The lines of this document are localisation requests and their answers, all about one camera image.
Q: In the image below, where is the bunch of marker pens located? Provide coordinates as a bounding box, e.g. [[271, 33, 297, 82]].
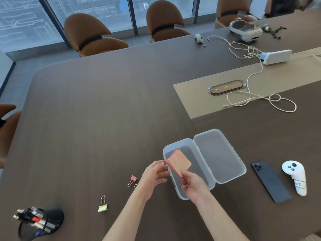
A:
[[13, 207, 56, 235]]

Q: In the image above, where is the black smartphone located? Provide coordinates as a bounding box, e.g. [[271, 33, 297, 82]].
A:
[[251, 160, 293, 204]]

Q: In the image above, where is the person's left forearm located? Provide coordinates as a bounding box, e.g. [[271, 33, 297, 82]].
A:
[[102, 189, 154, 241]]

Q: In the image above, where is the black pen holder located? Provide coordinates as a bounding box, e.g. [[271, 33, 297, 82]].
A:
[[18, 208, 65, 241]]

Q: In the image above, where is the white power bank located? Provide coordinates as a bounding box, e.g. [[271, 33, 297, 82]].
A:
[[259, 49, 293, 65]]

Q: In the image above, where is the white VR headset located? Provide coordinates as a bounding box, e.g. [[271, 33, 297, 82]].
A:
[[229, 15, 263, 43]]

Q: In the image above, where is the oval table socket cover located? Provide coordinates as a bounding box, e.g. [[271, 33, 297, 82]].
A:
[[208, 80, 248, 96]]

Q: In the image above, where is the brown chair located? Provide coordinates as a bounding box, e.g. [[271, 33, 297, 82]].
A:
[[146, 0, 192, 43], [64, 13, 129, 58], [0, 103, 22, 169], [262, 0, 315, 19], [214, 0, 252, 30]]

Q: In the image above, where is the clear plastic box with lid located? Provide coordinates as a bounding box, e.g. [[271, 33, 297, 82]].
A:
[[163, 128, 247, 200]]

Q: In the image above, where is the person's right forearm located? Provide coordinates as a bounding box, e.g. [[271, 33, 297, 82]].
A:
[[193, 194, 251, 241]]

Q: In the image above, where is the white charging cable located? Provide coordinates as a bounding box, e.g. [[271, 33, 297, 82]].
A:
[[208, 35, 297, 113]]

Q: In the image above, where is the green binder clip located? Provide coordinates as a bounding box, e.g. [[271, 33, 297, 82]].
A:
[[97, 195, 109, 213]]

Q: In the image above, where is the white handheld controller with label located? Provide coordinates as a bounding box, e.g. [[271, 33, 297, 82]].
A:
[[282, 160, 307, 197]]

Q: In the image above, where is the person's right hand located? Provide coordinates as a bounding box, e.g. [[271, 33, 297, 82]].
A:
[[181, 170, 211, 205]]

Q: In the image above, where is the person's left hand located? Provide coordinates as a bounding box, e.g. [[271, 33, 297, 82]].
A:
[[136, 160, 171, 202]]

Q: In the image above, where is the pink sticky note pad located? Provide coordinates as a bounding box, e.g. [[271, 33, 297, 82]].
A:
[[166, 149, 192, 178]]

